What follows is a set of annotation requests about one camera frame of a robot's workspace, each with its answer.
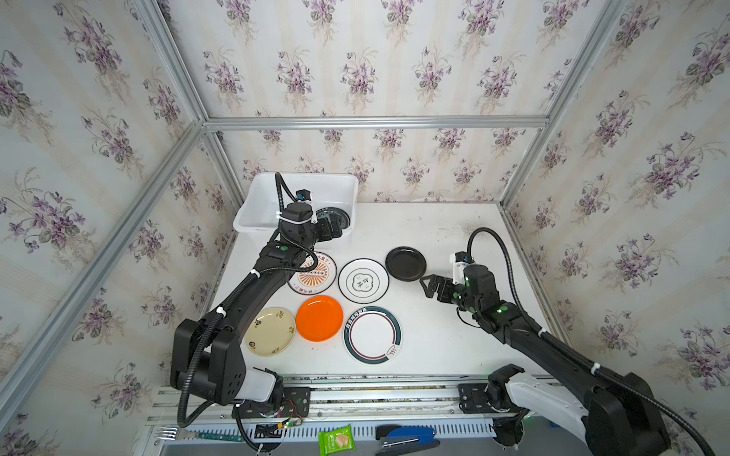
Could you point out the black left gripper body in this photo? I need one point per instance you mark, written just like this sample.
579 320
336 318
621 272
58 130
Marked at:
329 226

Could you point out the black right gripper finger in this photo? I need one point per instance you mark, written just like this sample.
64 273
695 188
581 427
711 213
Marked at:
429 278
429 289

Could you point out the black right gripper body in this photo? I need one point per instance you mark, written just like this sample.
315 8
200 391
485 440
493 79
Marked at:
445 288

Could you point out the black round plate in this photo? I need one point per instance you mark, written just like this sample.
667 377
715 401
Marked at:
406 264

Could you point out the green rimmed white plate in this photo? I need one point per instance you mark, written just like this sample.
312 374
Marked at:
372 335

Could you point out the orange plastic plate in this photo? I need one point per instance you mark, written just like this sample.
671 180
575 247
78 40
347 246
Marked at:
319 319

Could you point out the cream plate small flowers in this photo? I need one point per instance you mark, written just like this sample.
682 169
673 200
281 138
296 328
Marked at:
271 332

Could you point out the blue floral green plate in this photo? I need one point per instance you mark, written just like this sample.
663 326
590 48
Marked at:
337 218

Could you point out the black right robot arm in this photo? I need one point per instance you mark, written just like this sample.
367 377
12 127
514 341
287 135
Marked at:
614 414

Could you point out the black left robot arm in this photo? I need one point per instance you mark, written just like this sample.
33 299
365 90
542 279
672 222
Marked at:
208 366

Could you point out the white plastic bin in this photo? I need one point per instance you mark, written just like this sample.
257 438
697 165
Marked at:
257 217

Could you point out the white plate orange fan centre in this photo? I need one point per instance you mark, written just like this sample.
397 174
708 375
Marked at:
317 281

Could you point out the white plate black flower outline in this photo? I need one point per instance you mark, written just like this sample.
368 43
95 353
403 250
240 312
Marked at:
363 281

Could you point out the blue black stapler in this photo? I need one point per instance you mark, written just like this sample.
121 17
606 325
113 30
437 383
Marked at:
403 440

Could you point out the green snack packet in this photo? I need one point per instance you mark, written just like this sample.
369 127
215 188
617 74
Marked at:
336 441

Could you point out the green circuit board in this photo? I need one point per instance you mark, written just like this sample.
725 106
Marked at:
213 436

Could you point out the metal fork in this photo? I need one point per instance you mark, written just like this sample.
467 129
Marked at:
175 434

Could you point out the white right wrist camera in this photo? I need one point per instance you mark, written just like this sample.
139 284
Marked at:
459 261

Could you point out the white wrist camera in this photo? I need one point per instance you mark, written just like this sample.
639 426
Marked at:
304 196
459 261

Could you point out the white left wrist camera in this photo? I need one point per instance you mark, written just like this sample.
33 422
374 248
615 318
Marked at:
304 196

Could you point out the aluminium rail base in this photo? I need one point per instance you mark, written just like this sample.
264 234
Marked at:
315 404

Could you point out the aluminium frame top bar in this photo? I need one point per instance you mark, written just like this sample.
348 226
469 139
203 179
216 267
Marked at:
374 122

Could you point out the aluminium frame post left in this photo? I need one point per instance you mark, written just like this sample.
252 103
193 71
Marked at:
151 15

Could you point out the aluminium frame post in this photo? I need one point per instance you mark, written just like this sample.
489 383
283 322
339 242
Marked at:
586 57
151 15

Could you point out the aluminium frame post right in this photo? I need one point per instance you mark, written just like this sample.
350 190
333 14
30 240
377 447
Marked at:
586 57

